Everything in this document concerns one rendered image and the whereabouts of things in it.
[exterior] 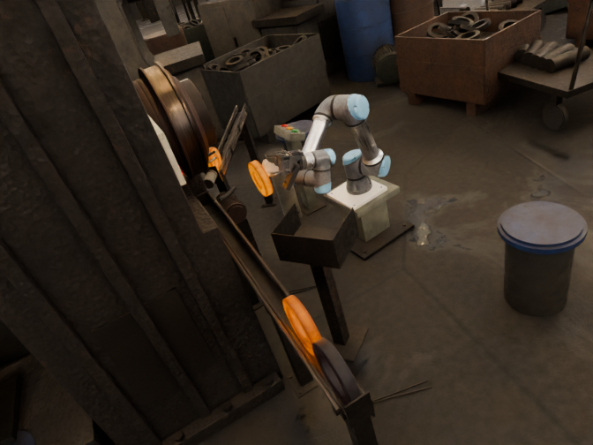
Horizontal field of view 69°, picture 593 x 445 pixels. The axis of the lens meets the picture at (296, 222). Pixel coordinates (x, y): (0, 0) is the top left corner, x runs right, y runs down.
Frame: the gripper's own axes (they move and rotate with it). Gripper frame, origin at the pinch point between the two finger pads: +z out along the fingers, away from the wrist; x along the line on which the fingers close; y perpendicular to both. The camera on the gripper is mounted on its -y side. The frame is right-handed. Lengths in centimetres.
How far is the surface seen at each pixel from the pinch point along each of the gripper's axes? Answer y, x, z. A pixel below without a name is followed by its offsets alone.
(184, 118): 27.0, 1.0, 28.2
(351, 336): -77, 31, -31
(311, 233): -20.8, 21.6, -13.1
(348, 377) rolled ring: -14, 96, 18
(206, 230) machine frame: -5.1, 27.2, 31.6
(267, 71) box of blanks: 1, -220, -101
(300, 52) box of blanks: 14, -231, -140
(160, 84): 38, -8, 33
